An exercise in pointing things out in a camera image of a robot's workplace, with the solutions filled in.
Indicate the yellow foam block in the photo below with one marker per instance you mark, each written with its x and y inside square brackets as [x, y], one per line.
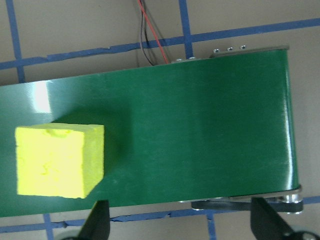
[50, 165]

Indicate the green conveyor belt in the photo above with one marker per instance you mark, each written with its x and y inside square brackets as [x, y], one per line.
[187, 125]

